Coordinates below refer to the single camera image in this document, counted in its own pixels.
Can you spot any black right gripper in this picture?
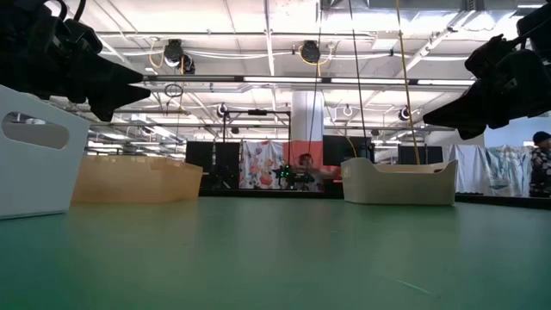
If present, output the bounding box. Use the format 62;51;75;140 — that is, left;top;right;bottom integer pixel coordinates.
423;49;551;140

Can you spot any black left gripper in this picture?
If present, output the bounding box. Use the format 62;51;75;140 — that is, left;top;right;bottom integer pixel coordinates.
0;8;152;122

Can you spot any white hanging cloth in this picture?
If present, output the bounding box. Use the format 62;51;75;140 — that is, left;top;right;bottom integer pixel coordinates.
447;144;487;195

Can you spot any black partition panel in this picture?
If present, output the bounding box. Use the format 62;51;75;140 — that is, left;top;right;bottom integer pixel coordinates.
398;145;444;165
184;140;241;193

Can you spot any blue patterned hanging cloth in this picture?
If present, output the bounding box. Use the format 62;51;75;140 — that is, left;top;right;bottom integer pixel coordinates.
485;145;533;197

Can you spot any person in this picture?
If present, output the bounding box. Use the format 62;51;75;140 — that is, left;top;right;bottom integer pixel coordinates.
296;152;341;193
528;131;551;198

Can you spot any white plastic basket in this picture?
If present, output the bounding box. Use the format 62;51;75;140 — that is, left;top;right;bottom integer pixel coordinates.
340;157;459;207
0;84;90;220

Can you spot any white and orange column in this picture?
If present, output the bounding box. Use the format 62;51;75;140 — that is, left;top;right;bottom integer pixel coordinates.
291;90;325;173

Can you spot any floral patterned cloth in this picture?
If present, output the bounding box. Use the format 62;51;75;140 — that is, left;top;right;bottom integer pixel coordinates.
239;139;286;190

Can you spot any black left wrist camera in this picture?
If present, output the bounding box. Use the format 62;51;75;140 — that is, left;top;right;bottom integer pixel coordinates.
40;16;104;57

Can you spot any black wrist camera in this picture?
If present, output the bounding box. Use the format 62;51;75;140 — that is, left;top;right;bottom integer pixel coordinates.
40;16;104;57
464;34;517;78

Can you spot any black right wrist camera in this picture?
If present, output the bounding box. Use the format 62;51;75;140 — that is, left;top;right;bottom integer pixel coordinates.
464;34;517;78

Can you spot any yellow hanging strap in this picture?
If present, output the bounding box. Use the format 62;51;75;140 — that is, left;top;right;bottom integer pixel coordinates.
394;0;421;165

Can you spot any black background rig frame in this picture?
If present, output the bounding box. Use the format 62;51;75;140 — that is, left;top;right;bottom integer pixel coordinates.
221;109;292;190

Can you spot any overhead light bar rail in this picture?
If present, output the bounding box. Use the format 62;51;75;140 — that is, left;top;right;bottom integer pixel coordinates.
141;73;477;86

